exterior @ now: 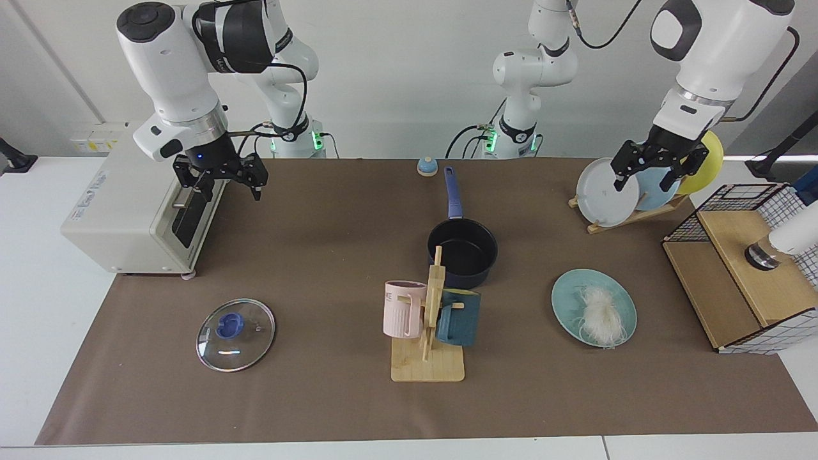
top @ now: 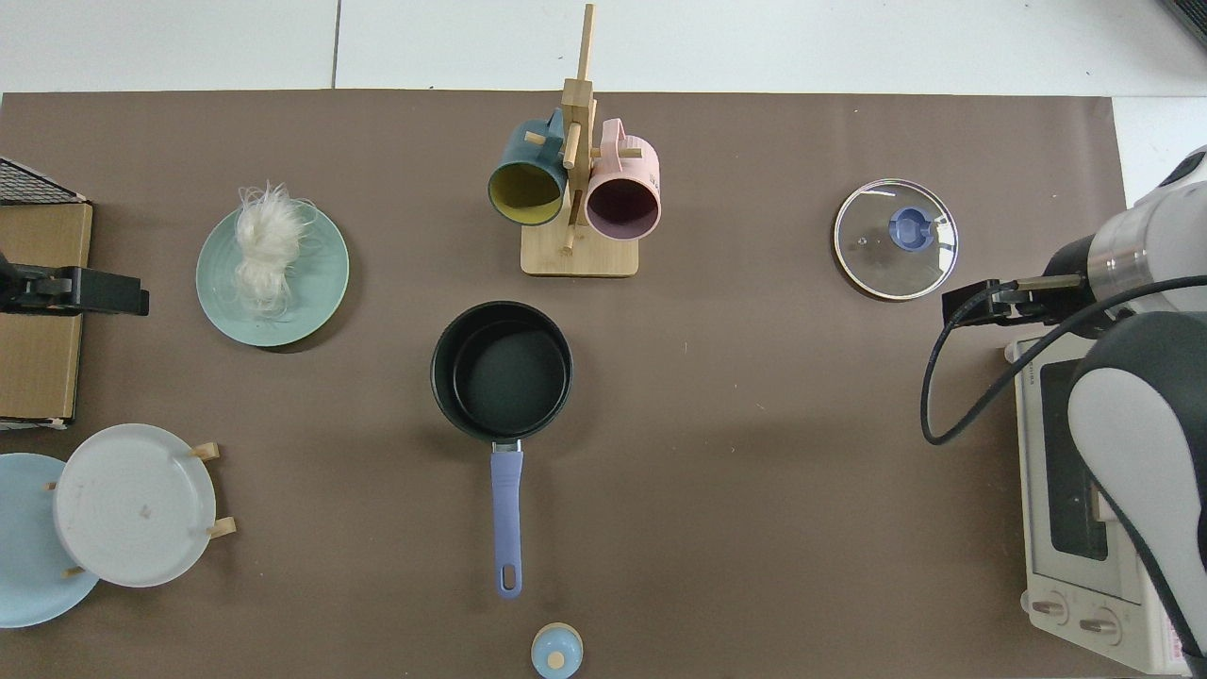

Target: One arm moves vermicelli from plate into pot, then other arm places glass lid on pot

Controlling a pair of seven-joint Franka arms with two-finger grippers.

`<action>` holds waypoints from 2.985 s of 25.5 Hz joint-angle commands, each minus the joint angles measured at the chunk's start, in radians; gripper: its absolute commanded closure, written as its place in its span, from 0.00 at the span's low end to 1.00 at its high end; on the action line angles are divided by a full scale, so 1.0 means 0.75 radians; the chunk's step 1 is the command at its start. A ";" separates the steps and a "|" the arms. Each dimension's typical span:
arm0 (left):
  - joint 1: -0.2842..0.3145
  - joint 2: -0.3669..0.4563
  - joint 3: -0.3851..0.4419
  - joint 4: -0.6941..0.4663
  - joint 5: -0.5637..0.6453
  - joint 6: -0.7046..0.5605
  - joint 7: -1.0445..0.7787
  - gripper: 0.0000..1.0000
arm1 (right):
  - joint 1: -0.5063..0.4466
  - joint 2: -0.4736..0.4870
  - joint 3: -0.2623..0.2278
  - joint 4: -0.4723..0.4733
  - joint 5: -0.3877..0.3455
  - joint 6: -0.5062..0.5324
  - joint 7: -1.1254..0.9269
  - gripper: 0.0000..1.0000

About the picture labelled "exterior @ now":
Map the white vermicelli bundle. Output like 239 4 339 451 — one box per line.
571 284 629 349

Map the glass lid with blue knob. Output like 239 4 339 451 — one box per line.
196 298 276 373

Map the light blue plate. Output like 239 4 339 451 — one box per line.
629 142 681 211

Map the white plate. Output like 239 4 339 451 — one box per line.
576 157 642 228

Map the wooden plate rack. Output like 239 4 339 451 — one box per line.
568 194 690 235

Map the yellow plate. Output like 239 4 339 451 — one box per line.
674 130 725 196

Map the pale green plate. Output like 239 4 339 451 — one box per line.
551 268 638 349

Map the brown table cloth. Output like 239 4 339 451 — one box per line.
35 158 818 446

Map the pale toaster oven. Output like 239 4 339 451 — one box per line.
61 125 228 280

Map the black stand clamp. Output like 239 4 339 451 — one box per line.
0 137 38 173
745 110 818 181

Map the white cylinder with dark tip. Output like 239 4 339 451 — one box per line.
744 216 818 272

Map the blue box edge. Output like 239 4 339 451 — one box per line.
792 165 818 206

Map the pink cup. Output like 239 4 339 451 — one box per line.
383 280 428 339

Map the dark teal cup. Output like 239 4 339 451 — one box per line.
436 289 482 348

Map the wooden cup stand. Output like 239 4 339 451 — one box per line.
390 245 466 383

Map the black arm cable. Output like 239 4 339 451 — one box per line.
566 0 800 122
227 61 309 160

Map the white wall socket strip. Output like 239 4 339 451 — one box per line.
69 131 128 154

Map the wire basket with wooden floor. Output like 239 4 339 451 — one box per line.
661 183 818 355

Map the black pot with blue handle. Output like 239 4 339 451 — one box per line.
427 166 499 290

